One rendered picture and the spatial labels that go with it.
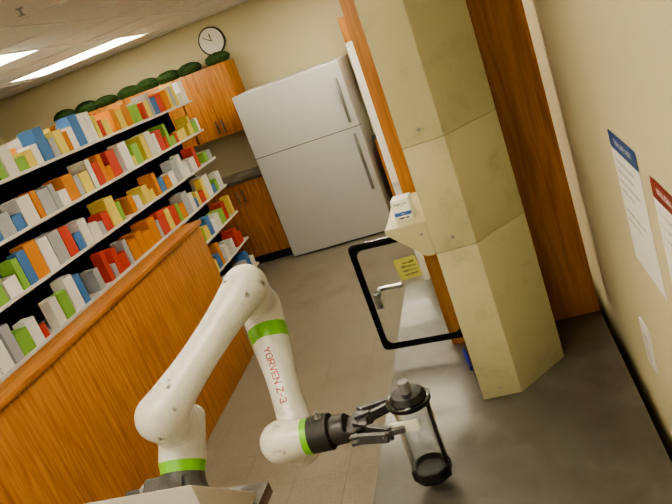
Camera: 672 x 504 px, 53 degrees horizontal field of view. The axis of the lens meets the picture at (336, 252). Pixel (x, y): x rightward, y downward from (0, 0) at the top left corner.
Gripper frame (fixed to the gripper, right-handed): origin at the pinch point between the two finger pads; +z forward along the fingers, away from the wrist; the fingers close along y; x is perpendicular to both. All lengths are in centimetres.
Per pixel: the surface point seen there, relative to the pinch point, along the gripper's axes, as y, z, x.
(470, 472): 1.7, 8.3, 21.3
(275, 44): 588, -154, -97
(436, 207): 33, 18, -38
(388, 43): 33, 19, -81
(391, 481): 3.7, -12.6, 21.0
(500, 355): 32.3, 21.4, 8.7
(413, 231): 32.5, 9.8, -33.5
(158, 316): 207, -183, 29
